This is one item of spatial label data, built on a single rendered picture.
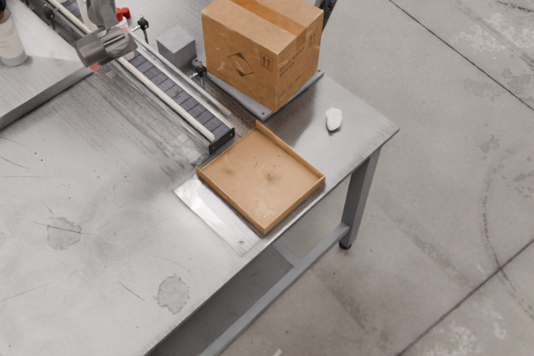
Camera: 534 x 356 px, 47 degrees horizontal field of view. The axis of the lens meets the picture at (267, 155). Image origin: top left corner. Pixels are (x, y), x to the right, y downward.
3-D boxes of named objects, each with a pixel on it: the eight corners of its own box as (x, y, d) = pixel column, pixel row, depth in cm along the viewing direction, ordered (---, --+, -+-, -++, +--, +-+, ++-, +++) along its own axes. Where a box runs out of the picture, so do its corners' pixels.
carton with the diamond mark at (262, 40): (206, 71, 210) (199, 10, 188) (249, 32, 221) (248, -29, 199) (276, 113, 200) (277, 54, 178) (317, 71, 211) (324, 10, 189)
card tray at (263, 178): (195, 173, 188) (195, 166, 185) (256, 127, 199) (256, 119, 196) (264, 235, 176) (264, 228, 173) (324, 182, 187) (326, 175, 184)
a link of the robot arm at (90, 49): (109, 1, 148) (100, 5, 155) (66, 22, 143) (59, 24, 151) (132, 47, 152) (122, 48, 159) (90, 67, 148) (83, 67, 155)
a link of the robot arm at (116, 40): (133, 43, 153) (121, 22, 152) (110, 55, 150) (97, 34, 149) (129, 48, 159) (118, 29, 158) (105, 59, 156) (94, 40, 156)
